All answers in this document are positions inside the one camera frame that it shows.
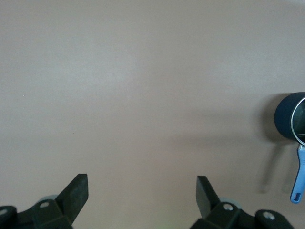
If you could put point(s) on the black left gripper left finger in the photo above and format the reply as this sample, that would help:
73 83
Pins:
71 202

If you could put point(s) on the glass lid with blue knob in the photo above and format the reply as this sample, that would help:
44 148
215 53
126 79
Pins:
300 119

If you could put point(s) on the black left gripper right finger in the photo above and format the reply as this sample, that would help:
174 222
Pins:
207 202

